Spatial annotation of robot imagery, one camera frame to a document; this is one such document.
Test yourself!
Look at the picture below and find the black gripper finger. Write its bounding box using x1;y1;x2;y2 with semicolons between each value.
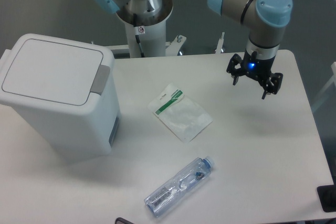
226;54;243;86
261;72;283;100

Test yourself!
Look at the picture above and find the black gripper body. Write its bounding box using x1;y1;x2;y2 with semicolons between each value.
240;50;275;85

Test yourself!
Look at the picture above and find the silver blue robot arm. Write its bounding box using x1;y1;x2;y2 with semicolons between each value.
207;0;293;97

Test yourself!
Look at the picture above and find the white plastic trash can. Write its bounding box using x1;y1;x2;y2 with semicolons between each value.
1;34;121;159

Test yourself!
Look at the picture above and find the white trash can lid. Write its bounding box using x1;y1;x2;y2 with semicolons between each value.
1;38;111;107

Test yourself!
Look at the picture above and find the white green plastic package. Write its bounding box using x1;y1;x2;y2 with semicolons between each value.
148;83;213;143

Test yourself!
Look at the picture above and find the crushed clear plastic bottle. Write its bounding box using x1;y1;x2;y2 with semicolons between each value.
144;156;215;218

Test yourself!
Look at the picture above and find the black device at table edge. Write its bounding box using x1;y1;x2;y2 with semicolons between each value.
317;185;335;212

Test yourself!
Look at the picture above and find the dark object at bottom edge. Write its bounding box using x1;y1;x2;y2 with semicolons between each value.
115;217;134;224

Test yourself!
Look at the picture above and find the white frame at right edge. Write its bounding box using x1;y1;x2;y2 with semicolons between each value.
311;62;335;113

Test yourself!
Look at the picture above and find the white metal mounting bracket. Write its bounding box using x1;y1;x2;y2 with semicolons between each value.
165;35;187;56

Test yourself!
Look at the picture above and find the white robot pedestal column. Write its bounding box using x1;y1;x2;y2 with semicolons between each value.
117;0;173;58

